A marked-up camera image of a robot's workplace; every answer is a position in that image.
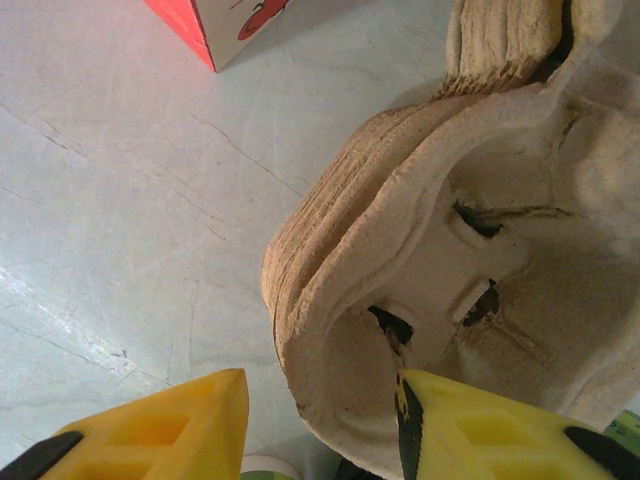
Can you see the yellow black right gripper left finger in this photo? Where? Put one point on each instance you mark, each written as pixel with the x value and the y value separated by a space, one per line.
pixel 150 435

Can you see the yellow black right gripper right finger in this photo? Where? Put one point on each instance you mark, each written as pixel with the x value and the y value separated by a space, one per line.
pixel 490 445

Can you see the white red paper bag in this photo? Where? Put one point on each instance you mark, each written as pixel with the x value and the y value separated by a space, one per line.
pixel 215 30

